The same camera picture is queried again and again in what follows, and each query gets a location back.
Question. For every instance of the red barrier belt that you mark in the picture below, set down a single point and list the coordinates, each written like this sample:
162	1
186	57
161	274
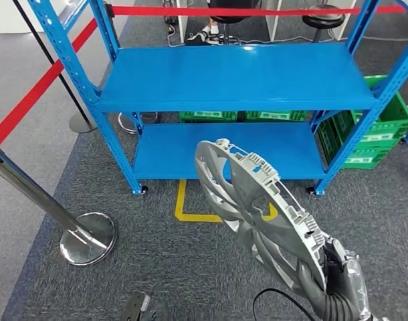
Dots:
40	85
224	11

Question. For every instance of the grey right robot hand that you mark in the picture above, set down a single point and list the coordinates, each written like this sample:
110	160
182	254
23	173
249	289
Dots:
356	279

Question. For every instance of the person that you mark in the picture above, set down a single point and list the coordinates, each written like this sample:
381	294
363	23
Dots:
234	3

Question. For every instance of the black stanchion post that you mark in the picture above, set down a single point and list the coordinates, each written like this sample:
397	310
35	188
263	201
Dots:
80	123

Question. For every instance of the black equipment box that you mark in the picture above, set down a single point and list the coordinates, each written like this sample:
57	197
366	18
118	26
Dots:
170	17

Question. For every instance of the white desk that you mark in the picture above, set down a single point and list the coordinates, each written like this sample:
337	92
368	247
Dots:
341	26
181	22

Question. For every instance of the blue metal shelf rack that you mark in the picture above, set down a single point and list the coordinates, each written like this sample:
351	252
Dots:
224	75

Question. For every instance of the grey plastic wheel hubcap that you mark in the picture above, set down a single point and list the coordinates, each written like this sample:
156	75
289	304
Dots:
258	199

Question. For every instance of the black stool chrome base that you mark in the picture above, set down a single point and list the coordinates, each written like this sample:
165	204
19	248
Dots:
226	20
322	20

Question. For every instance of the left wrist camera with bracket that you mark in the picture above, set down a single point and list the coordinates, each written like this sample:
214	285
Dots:
144	302

